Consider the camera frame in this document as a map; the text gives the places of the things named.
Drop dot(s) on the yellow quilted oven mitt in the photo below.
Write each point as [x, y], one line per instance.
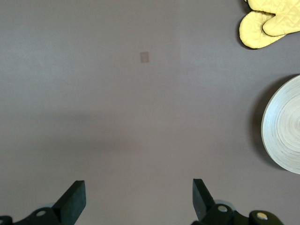
[281, 23]
[252, 30]

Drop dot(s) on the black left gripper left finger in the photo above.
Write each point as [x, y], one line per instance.
[70, 201]

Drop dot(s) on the small tape piece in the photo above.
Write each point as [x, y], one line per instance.
[144, 57]

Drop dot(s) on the round wooden plate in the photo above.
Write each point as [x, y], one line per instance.
[286, 126]

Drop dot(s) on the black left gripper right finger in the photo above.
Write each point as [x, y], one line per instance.
[204, 204]

